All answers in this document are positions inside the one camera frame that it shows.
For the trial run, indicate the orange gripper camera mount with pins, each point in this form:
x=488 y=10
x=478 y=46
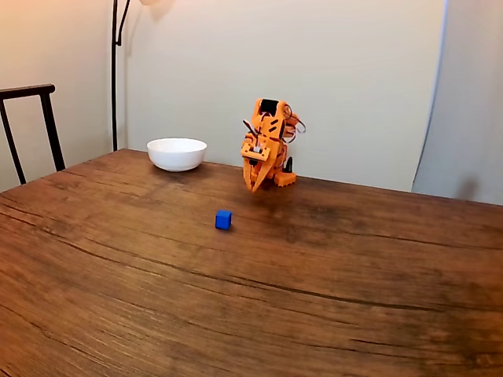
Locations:
x=249 y=151

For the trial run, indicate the blue cube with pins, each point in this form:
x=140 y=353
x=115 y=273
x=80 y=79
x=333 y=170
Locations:
x=223 y=220

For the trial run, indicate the black floor lamp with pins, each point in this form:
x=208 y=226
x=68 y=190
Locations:
x=114 y=78

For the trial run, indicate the black wooden chair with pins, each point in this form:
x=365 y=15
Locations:
x=48 y=118

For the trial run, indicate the white bowl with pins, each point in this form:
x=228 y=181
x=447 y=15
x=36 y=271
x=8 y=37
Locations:
x=177 y=155

